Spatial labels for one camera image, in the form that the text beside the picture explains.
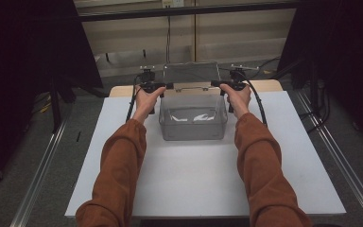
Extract clear plastic storage box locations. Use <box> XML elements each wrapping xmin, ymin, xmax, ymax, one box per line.
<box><xmin>158</xmin><ymin>86</ymin><xmax>229</xmax><ymax>142</ymax></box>

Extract black hanging cable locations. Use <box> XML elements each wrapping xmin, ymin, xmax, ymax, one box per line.
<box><xmin>164</xmin><ymin>15</ymin><xmax>282</xmax><ymax>79</ymax></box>

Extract black curtain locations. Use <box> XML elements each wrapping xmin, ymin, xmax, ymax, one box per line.
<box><xmin>0</xmin><ymin>0</ymin><xmax>104</xmax><ymax>193</ymax></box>
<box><xmin>277</xmin><ymin>0</ymin><xmax>363</xmax><ymax>152</ymax></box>

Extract white wall outlet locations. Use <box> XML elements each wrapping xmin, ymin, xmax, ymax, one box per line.
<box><xmin>162</xmin><ymin>0</ymin><xmax>185</xmax><ymax>9</ymax></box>

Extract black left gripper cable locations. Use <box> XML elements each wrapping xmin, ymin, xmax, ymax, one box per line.
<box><xmin>125</xmin><ymin>74</ymin><xmax>145</xmax><ymax>123</ymax></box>

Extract person's left hand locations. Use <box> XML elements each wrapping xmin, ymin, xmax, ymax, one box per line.
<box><xmin>131</xmin><ymin>84</ymin><xmax>167</xmax><ymax>125</ymax></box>

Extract person's right hand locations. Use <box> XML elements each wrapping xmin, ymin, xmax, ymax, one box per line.
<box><xmin>219</xmin><ymin>83</ymin><xmax>252</xmax><ymax>120</ymax></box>

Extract black horizontal bar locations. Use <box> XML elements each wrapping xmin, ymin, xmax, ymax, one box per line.
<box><xmin>78</xmin><ymin>1</ymin><xmax>301</xmax><ymax>23</ymax></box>

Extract black stand pole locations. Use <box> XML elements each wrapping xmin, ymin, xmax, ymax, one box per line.
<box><xmin>48</xmin><ymin>75</ymin><xmax>62</xmax><ymax>133</ymax></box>
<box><xmin>308</xmin><ymin>56</ymin><xmax>322</xmax><ymax>117</ymax></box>

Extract white board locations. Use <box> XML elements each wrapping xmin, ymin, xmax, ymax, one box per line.
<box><xmin>64</xmin><ymin>90</ymin><xmax>347</xmax><ymax>219</ymax></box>

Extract black floor cables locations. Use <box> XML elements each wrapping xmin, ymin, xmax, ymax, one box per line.
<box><xmin>299</xmin><ymin>84</ymin><xmax>332</xmax><ymax>133</ymax></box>

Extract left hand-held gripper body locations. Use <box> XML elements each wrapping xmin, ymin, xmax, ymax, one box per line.
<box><xmin>137</xmin><ymin>64</ymin><xmax>159</xmax><ymax>95</ymax></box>

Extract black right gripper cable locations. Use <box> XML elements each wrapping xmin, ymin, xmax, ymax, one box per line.
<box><xmin>237</xmin><ymin>70</ymin><xmax>268</xmax><ymax>128</ymax></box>

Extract metal floor rail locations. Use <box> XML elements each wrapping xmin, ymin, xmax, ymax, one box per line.
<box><xmin>294</xmin><ymin>89</ymin><xmax>363</xmax><ymax>227</ymax></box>
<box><xmin>9</xmin><ymin>116</ymin><xmax>70</xmax><ymax>227</ymax></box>

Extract clear plastic box lid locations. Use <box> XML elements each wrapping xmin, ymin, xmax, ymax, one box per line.
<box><xmin>163</xmin><ymin>61</ymin><xmax>222</xmax><ymax>85</ymax></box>

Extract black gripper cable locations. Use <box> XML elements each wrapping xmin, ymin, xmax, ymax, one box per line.
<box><xmin>125</xmin><ymin>74</ymin><xmax>145</xmax><ymax>123</ymax></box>
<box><xmin>237</xmin><ymin>70</ymin><xmax>268</xmax><ymax>128</ymax></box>

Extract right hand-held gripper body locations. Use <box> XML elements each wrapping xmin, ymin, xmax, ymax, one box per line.
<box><xmin>228</xmin><ymin>64</ymin><xmax>260</xmax><ymax>92</ymax></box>

